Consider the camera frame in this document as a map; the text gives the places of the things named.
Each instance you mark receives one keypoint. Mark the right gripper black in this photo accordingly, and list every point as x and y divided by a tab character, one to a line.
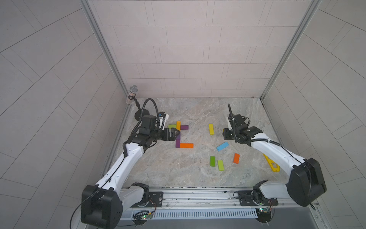
225	134

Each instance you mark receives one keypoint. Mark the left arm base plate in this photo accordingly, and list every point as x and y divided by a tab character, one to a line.
155	199

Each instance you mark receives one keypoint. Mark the right circuit board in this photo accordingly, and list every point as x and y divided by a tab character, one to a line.
264	215

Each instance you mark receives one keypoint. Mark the light blue block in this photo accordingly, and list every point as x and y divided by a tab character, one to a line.
222	146

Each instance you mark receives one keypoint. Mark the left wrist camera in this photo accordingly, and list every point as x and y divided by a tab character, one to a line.
163	117

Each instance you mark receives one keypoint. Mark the red orange block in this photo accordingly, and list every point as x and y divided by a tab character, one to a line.
236	158

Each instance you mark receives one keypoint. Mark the microphone on black stand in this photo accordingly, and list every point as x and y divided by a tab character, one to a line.
132	98

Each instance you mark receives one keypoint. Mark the circuit board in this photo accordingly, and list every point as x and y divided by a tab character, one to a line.
264	215
140	218

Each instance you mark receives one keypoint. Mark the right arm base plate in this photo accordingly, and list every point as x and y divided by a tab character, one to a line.
248	198

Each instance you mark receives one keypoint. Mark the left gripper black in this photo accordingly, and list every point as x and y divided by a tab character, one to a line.
171	137

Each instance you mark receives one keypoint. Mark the aluminium rail frame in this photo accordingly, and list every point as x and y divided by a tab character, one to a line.
200	197

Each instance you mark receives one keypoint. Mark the yellow triangle frame piece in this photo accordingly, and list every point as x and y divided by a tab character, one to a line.
274	167

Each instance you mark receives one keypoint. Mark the amber yellow long block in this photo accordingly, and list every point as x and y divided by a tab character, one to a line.
178	125

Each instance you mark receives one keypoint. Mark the left circuit board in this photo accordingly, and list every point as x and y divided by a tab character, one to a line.
140	218

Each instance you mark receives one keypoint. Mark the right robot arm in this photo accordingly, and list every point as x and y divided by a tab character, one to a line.
306	181

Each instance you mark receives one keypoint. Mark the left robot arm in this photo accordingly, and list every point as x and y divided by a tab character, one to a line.
115	177

